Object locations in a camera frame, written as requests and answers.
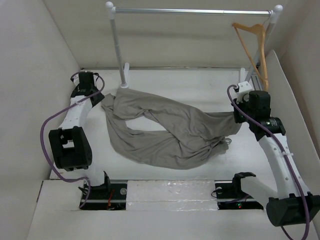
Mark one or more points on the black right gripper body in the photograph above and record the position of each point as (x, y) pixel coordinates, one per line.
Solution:
(243, 107)

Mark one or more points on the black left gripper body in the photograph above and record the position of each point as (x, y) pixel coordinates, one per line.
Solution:
(99, 98)

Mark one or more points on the grey trousers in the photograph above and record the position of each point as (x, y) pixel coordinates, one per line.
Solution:
(161, 132)

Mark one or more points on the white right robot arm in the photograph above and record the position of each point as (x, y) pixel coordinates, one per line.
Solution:
(292, 203)

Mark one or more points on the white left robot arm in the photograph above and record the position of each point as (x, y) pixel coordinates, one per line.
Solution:
(69, 145)

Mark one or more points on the wooden clothes hanger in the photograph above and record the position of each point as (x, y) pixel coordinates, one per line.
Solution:
(258, 64)

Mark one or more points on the white metal clothes rack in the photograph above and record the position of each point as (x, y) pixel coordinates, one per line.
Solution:
(273, 16)

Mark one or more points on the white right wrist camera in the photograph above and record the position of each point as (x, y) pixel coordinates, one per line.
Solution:
(243, 88)

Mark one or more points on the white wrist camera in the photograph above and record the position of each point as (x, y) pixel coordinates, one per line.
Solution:
(243, 88)
(83, 78)

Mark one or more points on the aluminium side rail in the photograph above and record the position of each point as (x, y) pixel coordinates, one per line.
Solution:
(257, 85)

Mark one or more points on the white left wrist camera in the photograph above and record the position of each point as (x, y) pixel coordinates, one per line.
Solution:
(83, 78)

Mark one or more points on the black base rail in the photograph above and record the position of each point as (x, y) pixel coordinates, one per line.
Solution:
(111, 196)

